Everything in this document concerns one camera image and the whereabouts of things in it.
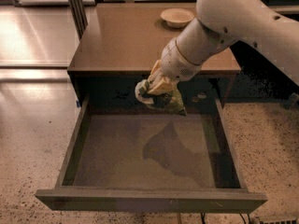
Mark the brown wooden cabinet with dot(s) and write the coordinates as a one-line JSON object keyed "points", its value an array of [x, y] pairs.
{"points": [[118, 49]]}

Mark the white ceramic bowl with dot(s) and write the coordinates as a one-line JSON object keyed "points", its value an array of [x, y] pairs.
{"points": [[177, 17]]}

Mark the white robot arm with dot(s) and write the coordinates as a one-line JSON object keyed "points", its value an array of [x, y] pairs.
{"points": [[220, 23]]}

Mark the green jalapeno chip bag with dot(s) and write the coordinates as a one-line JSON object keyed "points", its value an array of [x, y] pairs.
{"points": [[170, 101]]}

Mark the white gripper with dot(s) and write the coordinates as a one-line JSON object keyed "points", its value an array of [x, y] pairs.
{"points": [[177, 62]]}

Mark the open top drawer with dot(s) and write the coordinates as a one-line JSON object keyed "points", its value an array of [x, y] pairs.
{"points": [[140, 162]]}

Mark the metal window frame post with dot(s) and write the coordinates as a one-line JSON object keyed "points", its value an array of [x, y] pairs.
{"points": [[79, 16]]}

